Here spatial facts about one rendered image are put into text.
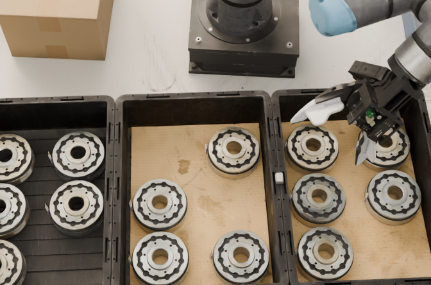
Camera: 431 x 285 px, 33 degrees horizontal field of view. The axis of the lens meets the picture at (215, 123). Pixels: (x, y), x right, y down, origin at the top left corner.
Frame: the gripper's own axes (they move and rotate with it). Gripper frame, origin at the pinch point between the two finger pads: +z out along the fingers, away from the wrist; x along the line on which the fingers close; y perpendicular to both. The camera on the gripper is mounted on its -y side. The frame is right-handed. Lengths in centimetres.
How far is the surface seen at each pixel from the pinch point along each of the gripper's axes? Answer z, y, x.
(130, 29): 31, -57, -25
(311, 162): 10.4, -11.1, 8.2
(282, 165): 10.5, -4.3, 0.3
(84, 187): 38.1, -5.6, -25.5
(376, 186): 4.9, -6.4, 19.3
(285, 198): 12.5, 1.7, 2.1
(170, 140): 27.0, -17.7, -14.0
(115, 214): 31.4, 4.8, -21.4
